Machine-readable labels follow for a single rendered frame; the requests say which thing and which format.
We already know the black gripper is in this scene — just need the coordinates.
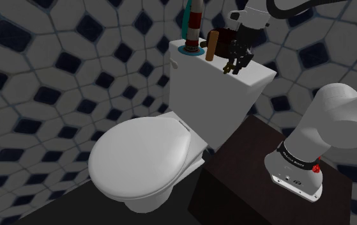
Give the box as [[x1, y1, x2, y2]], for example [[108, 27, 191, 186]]
[[227, 24, 255, 75]]

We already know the brown wooden cylinder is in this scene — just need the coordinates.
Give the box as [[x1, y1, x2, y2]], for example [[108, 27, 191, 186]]
[[205, 30, 220, 62]]

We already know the white toilet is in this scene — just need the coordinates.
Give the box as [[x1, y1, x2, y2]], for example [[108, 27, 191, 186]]
[[87, 37, 278, 214]]

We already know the dark brown robot stand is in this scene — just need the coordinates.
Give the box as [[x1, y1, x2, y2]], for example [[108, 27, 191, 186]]
[[187, 114, 353, 225]]

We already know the dark red-brown pot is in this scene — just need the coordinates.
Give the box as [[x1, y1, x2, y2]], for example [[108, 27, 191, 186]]
[[199, 27, 240, 60]]

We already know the red white striped tower figure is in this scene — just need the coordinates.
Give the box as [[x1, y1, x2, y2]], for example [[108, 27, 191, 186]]
[[177, 0, 206, 57]]

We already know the small brass-coloured object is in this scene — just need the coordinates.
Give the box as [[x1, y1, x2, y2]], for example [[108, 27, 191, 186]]
[[222, 61, 236, 75]]

